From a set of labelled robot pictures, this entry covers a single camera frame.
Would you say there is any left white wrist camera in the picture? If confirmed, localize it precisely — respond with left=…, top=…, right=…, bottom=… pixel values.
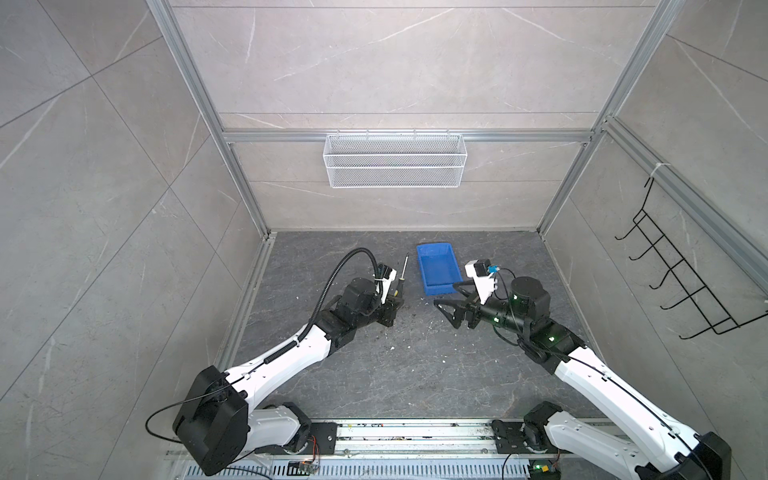
left=374, top=263, right=397, bottom=304

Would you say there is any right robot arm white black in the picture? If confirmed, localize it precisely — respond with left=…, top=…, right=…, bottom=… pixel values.
left=434, top=260, right=732, bottom=479

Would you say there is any black wire hook rack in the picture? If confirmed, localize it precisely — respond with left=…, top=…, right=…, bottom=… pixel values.
left=614, top=178, right=767, bottom=340

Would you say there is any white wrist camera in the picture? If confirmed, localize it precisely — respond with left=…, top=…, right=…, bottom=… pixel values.
left=465, top=259, right=499, bottom=304
left=374, top=263, right=397, bottom=304

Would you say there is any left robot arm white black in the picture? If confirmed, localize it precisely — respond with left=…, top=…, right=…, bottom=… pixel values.
left=168, top=247, right=404, bottom=476

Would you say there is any blue plastic bin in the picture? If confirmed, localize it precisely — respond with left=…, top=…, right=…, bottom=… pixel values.
left=417, top=243, right=462, bottom=296

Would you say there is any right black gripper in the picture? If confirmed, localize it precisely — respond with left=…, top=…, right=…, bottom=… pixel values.
left=435, top=278, right=532, bottom=338

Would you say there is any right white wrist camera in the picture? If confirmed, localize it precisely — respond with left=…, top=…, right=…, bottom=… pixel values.
left=465, top=259, right=499, bottom=304

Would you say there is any white wire mesh basket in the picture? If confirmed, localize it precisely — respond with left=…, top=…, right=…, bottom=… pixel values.
left=323, top=133, right=468, bottom=189

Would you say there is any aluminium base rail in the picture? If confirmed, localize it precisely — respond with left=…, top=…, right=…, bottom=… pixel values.
left=164, top=418, right=661, bottom=480

